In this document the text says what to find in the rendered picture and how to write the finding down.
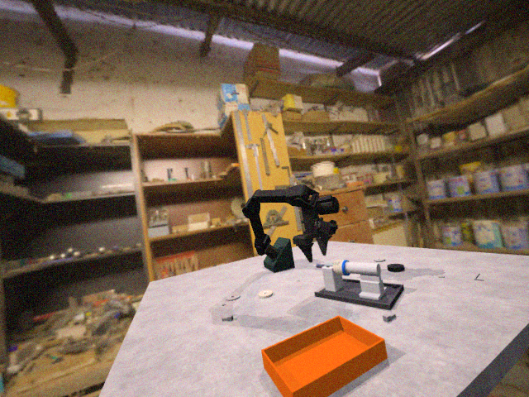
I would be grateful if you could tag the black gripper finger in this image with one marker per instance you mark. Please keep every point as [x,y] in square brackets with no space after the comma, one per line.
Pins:
[307,250]
[322,242]

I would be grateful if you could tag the orange open tray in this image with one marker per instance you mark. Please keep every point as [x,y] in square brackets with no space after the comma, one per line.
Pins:
[320,360]

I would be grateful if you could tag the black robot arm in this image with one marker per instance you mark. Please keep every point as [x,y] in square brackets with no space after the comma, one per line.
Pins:
[297,196]

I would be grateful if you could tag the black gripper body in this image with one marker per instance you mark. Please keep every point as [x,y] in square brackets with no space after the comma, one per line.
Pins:
[307,236]

